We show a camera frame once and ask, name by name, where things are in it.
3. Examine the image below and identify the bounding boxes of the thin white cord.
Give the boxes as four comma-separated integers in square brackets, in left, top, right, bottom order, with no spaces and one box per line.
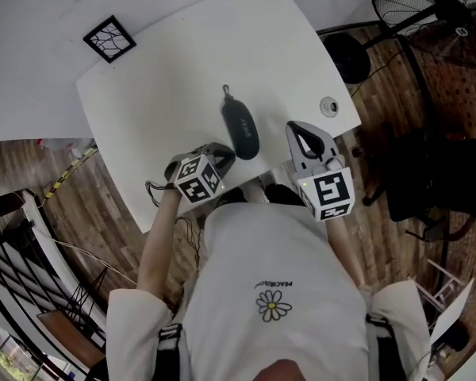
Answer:
[53,238,138,287]

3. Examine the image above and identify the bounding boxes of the person's right forearm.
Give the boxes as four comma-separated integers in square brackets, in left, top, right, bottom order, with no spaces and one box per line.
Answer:
[324,216,366,289]

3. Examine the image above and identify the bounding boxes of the person's black shorts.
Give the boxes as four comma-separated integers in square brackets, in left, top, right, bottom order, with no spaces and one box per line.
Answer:
[263,183,302,206]

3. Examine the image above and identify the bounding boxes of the white wooden rack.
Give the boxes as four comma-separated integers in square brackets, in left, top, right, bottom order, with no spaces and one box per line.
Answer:
[414,258,476,348]

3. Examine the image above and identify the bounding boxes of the white flower print shirt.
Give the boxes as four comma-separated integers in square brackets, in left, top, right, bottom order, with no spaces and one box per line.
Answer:
[106,202,433,381]

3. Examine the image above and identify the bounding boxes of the grey cable grommet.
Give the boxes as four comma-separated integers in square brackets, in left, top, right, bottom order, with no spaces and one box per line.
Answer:
[319,96,340,117]

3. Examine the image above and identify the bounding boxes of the black fan power cable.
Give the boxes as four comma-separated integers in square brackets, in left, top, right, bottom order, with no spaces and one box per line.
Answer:
[348,49,405,98]

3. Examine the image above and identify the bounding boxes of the black glasses case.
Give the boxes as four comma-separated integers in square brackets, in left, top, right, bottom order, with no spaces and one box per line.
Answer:
[221,84,262,161]

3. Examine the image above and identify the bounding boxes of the person's chin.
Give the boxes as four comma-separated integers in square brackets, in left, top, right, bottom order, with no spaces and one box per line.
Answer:
[257,357,306,381]

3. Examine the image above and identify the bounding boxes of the brown wooden board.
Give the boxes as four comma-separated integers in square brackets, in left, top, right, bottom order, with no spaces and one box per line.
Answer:
[36,310,106,367]

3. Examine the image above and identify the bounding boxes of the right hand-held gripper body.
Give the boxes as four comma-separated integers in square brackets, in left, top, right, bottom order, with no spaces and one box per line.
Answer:
[292,152,356,222]

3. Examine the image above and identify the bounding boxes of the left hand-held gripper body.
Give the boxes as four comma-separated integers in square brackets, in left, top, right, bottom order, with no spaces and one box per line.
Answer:
[164,144,226,205]

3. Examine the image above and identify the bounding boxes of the black office chair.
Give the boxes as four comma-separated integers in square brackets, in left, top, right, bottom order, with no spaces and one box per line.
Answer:
[352,121,476,245]
[0,190,108,372]

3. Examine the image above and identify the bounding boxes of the black standing fan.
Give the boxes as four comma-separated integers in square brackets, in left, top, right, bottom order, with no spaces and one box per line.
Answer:
[323,0,476,85]

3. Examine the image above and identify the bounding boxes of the person's left forearm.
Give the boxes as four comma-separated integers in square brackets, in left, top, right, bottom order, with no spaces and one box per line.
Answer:
[136,188,183,297]

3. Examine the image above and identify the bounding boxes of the black framed picture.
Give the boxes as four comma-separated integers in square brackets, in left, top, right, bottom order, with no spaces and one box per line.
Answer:
[83,14,137,64]

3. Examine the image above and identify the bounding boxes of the black harness strap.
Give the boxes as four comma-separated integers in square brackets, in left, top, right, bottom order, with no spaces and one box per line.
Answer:
[158,323,183,381]
[364,314,405,381]

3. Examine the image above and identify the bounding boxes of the yellow black hazard tape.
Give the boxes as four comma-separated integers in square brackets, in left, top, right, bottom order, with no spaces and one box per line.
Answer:
[43,147,98,200]

